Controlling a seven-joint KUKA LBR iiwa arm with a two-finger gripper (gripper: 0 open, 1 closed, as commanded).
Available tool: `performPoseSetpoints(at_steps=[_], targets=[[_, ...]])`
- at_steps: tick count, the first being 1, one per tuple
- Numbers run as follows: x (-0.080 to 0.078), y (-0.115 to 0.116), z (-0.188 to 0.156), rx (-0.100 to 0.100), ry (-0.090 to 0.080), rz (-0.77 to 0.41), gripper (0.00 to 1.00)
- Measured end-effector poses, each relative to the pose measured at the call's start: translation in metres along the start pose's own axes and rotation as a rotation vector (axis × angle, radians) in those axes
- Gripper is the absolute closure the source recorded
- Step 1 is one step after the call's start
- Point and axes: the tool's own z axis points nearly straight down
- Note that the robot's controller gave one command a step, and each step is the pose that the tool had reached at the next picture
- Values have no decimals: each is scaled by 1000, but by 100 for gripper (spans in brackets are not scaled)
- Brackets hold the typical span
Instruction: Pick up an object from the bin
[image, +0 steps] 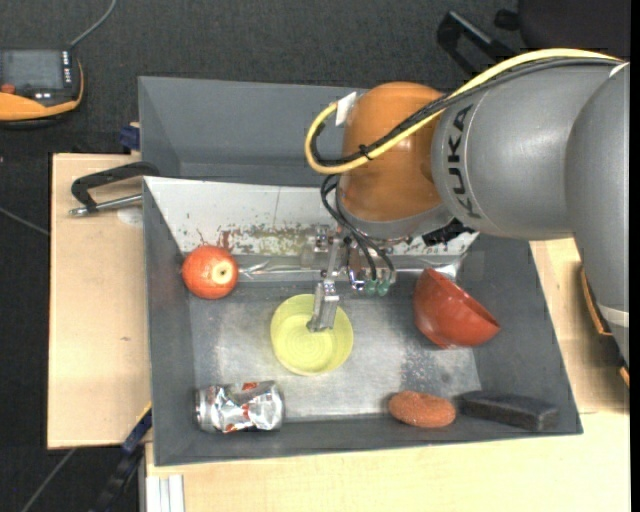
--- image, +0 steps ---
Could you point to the black cylinder on white bracket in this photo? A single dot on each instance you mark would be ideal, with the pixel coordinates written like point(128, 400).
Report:
point(442, 233)

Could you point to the grey metal bin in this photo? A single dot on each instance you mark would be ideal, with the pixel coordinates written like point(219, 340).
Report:
point(250, 130)

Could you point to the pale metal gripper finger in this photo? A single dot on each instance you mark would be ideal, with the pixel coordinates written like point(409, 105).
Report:
point(330, 312)
point(317, 310)

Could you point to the red apple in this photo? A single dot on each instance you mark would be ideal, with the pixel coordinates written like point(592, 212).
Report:
point(207, 272)

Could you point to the black sponge block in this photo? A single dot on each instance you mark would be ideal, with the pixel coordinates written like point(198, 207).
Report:
point(507, 410)

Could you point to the crushed silver can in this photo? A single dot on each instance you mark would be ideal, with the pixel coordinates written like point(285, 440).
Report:
point(240, 406)

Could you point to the yellow-green bowl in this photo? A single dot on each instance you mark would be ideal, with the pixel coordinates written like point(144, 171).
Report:
point(305, 350)

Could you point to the orange round scouring pad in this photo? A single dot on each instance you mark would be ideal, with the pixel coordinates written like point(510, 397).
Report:
point(421, 409)

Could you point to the red bowl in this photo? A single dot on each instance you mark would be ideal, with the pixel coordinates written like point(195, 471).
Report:
point(450, 315)

